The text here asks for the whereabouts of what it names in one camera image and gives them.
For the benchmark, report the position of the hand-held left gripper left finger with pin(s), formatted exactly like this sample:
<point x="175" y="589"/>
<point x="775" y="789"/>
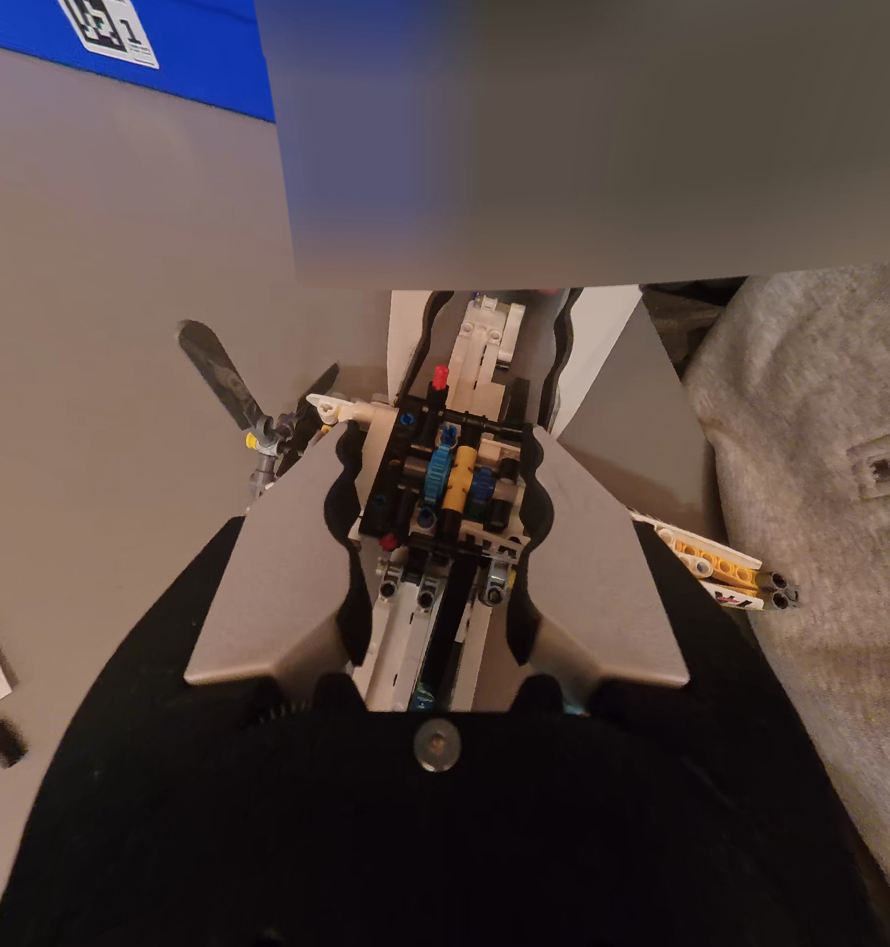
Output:
<point x="282" y="577"/>

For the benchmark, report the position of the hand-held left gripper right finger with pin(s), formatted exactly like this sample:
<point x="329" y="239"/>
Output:
<point x="600" y="584"/>

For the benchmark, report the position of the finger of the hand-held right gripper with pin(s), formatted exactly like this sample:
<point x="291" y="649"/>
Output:
<point x="630" y="414"/>
<point x="404" y="340"/>

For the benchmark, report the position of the lego helicopter model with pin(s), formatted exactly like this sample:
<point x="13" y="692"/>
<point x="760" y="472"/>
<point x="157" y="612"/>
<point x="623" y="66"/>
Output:
<point x="452" y="481"/>

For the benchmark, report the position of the small black lego piece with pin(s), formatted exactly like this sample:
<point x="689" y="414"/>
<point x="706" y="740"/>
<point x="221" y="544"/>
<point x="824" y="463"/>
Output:
<point x="2" y="742"/>

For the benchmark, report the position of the grey fleece garment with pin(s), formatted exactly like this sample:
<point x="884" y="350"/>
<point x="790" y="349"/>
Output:
<point x="822" y="555"/>

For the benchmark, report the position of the white printed tag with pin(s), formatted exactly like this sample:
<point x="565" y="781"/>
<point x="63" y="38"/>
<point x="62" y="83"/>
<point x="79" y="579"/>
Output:
<point x="112" y="29"/>

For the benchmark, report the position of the blue board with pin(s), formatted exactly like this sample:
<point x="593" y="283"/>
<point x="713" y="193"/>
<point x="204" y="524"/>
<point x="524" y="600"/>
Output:
<point x="30" y="44"/>

